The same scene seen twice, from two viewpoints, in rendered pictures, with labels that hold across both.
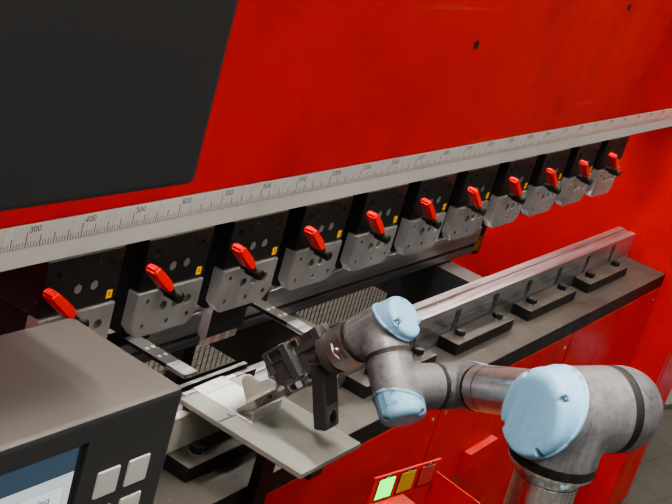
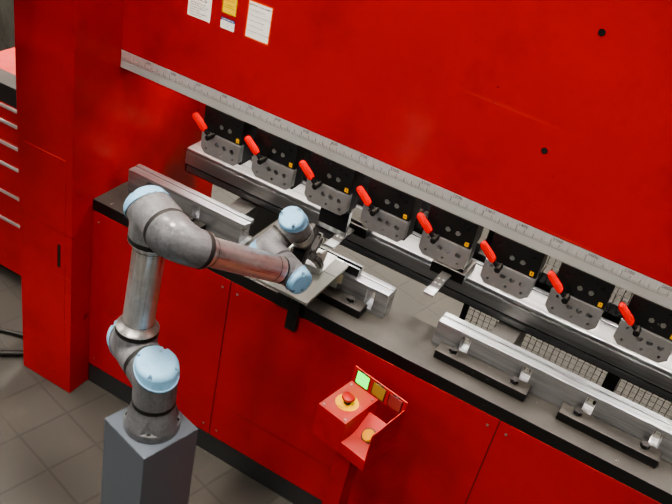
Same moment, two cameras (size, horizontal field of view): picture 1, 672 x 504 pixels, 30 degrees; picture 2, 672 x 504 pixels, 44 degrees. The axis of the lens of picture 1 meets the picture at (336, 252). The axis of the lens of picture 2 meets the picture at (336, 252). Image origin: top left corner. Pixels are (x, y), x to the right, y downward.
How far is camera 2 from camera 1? 275 cm
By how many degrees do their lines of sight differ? 74
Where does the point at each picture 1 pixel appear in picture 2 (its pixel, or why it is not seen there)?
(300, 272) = (370, 219)
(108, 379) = not seen: outside the picture
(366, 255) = (436, 251)
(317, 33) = (359, 66)
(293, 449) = not seen: hidden behind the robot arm
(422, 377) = (267, 245)
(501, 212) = (629, 337)
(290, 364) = not seen: hidden behind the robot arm
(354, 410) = (414, 351)
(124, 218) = (241, 106)
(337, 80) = (383, 105)
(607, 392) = (146, 204)
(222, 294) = (308, 190)
